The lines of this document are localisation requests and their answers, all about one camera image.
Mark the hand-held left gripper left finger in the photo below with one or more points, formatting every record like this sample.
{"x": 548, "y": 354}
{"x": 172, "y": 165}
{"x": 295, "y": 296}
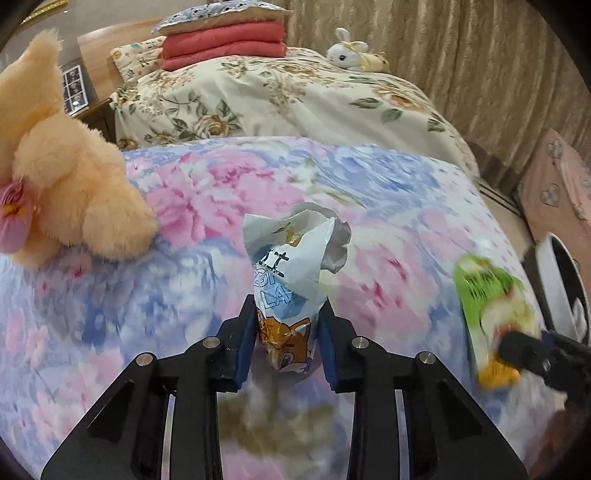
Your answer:
{"x": 244, "y": 353}

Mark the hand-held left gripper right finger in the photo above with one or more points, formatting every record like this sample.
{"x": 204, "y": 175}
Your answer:
{"x": 328, "y": 353}

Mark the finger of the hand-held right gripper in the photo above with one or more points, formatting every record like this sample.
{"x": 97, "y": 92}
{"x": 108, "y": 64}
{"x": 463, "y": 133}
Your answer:
{"x": 570, "y": 346}
{"x": 526, "y": 353}

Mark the white-rimmed trash bin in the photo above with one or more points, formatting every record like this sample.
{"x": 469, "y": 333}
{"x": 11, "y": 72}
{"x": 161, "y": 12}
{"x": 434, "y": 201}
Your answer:
{"x": 554, "y": 286}

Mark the green snack packet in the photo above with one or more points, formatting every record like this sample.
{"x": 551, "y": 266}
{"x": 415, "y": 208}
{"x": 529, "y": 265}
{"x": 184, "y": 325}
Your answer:
{"x": 494, "y": 300}

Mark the white blue snack bag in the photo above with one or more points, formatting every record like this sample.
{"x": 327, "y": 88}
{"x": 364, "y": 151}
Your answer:
{"x": 288, "y": 277}

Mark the blue pink floral blanket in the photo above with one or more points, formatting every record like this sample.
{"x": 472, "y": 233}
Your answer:
{"x": 184, "y": 295}

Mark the peach plush toy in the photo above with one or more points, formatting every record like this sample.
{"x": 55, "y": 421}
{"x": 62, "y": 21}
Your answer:
{"x": 69, "y": 175}

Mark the cream rose-print quilt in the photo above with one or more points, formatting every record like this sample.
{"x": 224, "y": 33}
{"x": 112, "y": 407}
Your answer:
{"x": 286, "y": 101}

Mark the wooden nightstand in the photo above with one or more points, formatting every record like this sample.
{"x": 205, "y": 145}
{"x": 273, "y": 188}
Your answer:
{"x": 99, "y": 120}

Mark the yellow bear plush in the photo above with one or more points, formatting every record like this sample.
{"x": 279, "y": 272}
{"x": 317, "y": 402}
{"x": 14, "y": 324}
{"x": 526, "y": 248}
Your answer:
{"x": 376, "y": 62}

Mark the white bunny plush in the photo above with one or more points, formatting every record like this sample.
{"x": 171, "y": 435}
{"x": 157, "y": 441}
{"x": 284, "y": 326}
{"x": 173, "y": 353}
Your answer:
{"x": 344, "y": 50}

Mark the beige patterned curtain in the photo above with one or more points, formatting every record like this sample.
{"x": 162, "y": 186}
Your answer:
{"x": 461, "y": 55}

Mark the folded red blanket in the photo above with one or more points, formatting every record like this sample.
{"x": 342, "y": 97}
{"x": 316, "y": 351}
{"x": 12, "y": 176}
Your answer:
{"x": 221, "y": 44}

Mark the black white photo sheet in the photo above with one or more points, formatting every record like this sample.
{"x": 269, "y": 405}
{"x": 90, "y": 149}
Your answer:
{"x": 74, "y": 90}

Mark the small cream printed pillow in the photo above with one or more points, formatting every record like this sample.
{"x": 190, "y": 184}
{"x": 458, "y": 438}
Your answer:
{"x": 136, "y": 57}

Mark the wooden headboard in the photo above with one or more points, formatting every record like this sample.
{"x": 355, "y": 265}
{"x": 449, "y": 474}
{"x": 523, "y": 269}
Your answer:
{"x": 99, "y": 60}

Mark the blue patterned pillow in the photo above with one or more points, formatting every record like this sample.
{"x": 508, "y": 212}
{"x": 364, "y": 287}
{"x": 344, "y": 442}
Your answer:
{"x": 217, "y": 16}

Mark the gold framed painting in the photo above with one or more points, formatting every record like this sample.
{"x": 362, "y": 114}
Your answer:
{"x": 41, "y": 7}

